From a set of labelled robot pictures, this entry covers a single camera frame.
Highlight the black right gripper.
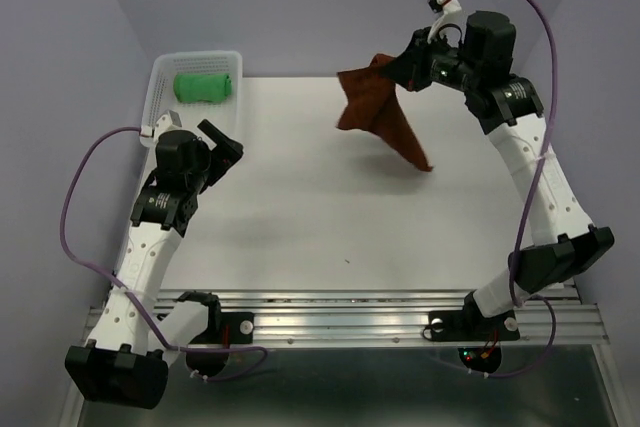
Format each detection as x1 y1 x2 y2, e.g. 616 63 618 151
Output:
384 25 482 93

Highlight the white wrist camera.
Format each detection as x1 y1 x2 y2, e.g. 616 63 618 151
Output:
139 110 182 145
428 0 462 39

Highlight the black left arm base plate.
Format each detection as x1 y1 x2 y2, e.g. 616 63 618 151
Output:
160 291 255 348

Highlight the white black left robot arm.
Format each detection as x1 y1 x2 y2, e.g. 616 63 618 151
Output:
65 120 243 409

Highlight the brown microfiber towel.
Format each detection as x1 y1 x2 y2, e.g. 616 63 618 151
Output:
336 53 433 172

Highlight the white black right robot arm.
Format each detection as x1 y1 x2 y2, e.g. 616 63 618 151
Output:
383 11 614 337

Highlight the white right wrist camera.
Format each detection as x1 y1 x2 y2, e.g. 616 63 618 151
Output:
428 0 462 39

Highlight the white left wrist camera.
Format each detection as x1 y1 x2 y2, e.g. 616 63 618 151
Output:
139 110 182 145

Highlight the aluminium mounting rail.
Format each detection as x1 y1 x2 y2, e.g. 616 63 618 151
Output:
79 289 611 348

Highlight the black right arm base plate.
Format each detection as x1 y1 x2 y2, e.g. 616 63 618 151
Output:
422 306 520 345

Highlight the white perforated plastic basket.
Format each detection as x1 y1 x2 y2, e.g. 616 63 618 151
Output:
140 50 243 147

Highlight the green microfiber towel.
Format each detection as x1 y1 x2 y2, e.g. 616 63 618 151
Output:
173 73 233 104

